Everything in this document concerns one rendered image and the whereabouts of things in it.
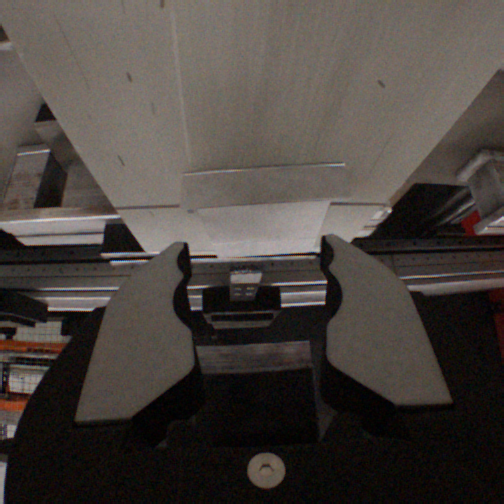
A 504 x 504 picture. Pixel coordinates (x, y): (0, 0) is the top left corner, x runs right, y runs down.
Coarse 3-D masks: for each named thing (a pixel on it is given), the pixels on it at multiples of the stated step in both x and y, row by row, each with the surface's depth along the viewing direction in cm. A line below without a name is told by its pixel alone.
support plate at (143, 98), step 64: (0, 0) 6; (64, 0) 7; (128, 0) 7; (192, 0) 7; (256, 0) 7; (320, 0) 7; (384, 0) 7; (448, 0) 7; (64, 64) 9; (128, 64) 9; (192, 64) 9; (256, 64) 10; (320, 64) 10; (384, 64) 10; (448, 64) 9; (64, 128) 11; (128, 128) 12; (192, 128) 12; (256, 128) 13; (320, 128) 13; (384, 128) 13; (448, 128) 13; (128, 192) 17; (384, 192) 18
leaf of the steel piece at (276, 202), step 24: (240, 168) 15; (264, 168) 15; (288, 168) 15; (312, 168) 15; (336, 168) 15; (192, 192) 15; (216, 192) 15; (240, 192) 15; (264, 192) 15; (288, 192) 15; (312, 192) 15; (336, 192) 14; (216, 216) 20; (240, 216) 20; (264, 216) 20; (288, 216) 20; (312, 216) 21; (216, 240) 24; (240, 240) 24; (264, 240) 24
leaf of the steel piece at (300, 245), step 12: (276, 240) 24; (288, 240) 24; (300, 240) 24; (312, 240) 25; (216, 252) 26; (228, 252) 26; (240, 252) 26; (252, 252) 26; (264, 252) 27; (276, 252) 27; (288, 252) 27; (300, 252) 27
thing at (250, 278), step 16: (240, 272) 31; (256, 272) 31; (240, 288) 37; (256, 288) 38; (272, 288) 46; (208, 304) 44; (224, 304) 45; (240, 304) 45; (256, 304) 45; (272, 304) 45; (208, 320) 50; (224, 320) 45; (240, 320) 45; (256, 320) 45; (272, 320) 45
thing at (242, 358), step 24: (216, 360) 24; (240, 360) 25; (264, 360) 25; (288, 360) 25; (216, 384) 23; (240, 384) 23; (264, 384) 23; (288, 384) 23; (312, 384) 23; (216, 408) 22; (240, 408) 22; (264, 408) 22; (288, 408) 23; (312, 408) 23; (216, 432) 22; (240, 432) 22; (264, 432) 22; (288, 432) 22; (312, 432) 22
